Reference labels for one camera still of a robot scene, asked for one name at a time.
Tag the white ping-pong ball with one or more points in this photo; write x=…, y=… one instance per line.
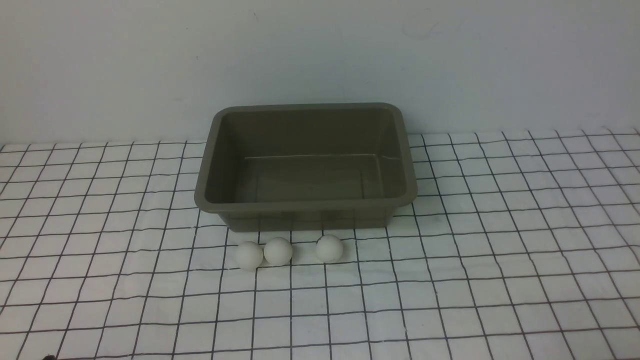
x=248, y=256
x=278, y=251
x=329, y=249

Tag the olive green plastic bin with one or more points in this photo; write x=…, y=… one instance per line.
x=298, y=167

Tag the white grid-pattern tablecloth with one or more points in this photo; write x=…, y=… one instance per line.
x=519, y=246

